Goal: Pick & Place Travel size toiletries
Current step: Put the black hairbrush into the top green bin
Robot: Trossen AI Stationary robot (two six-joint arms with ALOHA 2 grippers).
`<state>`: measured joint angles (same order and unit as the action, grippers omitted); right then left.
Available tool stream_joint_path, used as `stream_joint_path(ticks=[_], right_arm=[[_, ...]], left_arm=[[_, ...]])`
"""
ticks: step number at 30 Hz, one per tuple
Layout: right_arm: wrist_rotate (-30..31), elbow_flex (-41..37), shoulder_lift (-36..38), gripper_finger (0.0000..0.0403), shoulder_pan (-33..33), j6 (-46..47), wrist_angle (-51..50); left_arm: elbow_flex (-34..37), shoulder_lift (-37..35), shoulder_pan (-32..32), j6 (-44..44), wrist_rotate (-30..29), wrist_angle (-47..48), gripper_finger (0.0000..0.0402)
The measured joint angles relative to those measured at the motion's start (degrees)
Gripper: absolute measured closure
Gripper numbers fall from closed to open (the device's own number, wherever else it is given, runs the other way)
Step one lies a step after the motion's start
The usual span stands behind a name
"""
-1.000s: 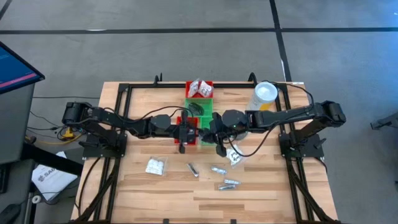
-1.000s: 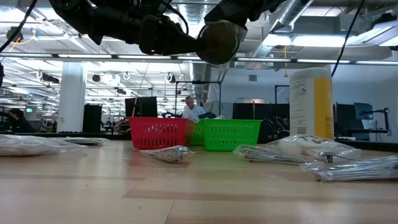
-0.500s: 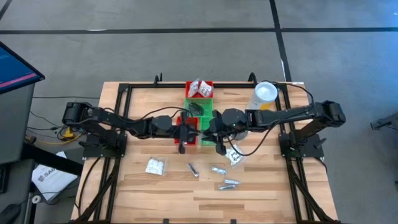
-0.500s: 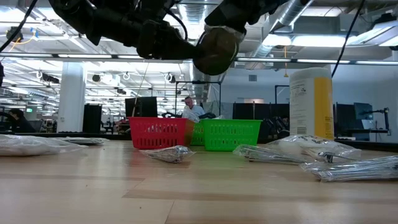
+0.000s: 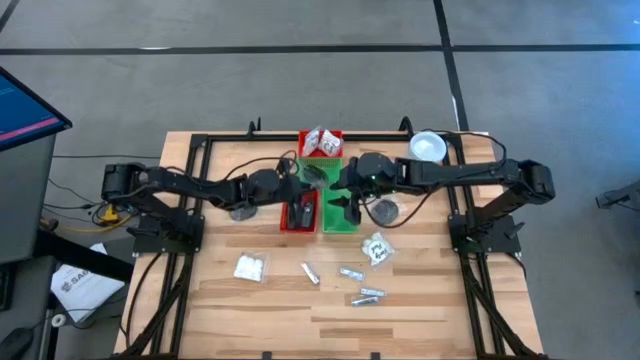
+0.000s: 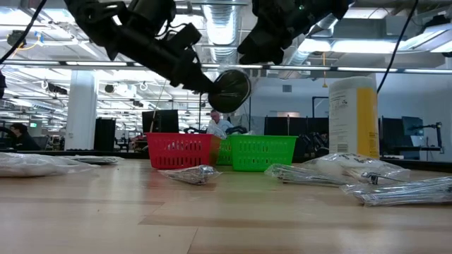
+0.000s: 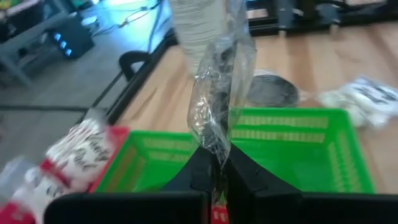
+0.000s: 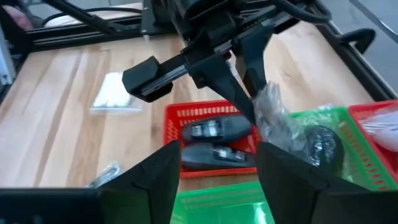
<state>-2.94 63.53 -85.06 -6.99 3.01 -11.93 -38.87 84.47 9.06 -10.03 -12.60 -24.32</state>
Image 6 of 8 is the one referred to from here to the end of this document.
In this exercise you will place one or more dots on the white yellow wipes canister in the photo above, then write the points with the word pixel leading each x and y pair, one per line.
pixel 353 120

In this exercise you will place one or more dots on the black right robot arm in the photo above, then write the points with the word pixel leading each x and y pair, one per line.
pixel 340 7

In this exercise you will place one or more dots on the black cabinet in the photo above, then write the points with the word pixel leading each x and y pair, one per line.
pixel 105 134

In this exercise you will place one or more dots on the black monitor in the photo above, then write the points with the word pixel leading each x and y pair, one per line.
pixel 160 121

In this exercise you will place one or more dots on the silver slanted ventilation duct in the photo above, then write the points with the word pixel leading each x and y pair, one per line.
pixel 300 58

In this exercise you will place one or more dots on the white pillar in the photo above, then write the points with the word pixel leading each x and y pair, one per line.
pixel 80 113

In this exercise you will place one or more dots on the cotton ball vanity pack bag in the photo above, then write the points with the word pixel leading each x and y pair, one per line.
pixel 388 175

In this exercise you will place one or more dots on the yellow hanging pole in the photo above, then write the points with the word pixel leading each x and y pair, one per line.
pixel 323 70

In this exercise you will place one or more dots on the bagged metal nail clipper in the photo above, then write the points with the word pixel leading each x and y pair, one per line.
pixel 192 174
pixel 406 186
pixel 303 175
pixel 406 200

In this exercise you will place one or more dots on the black ceiling device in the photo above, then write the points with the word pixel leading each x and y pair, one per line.
pixel 16 38

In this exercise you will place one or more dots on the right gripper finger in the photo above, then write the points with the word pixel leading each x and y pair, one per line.
pixel 251 46
pixel 273 53

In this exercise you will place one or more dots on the black partition panels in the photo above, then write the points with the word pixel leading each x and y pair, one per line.
pixel 310 127

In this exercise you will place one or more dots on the red plastic basket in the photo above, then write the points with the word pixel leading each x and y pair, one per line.
pixel 180 151

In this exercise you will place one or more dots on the long ceiling light strip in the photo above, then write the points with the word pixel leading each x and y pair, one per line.
pixel 99 63

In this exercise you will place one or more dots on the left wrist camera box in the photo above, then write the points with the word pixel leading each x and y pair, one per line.
pixel 183 35

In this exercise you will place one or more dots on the grey wall vent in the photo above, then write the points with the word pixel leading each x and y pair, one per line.
pixel 287 88

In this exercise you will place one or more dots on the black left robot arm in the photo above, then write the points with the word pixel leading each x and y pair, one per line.
pixel 106 21

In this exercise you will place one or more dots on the bagged black round disc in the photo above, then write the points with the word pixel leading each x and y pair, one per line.
pixel 231 91

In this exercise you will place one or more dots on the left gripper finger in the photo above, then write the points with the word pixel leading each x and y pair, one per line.
pixel 201 70
pixel 192 80

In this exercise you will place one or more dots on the silver round ventilation duct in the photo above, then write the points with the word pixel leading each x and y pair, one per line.
pixel 220 31

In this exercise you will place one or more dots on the dark desk monitor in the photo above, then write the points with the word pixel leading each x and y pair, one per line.
pixel 412 126

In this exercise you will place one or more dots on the bright ceiling light panel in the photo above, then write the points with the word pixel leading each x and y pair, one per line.
pixel 353 46

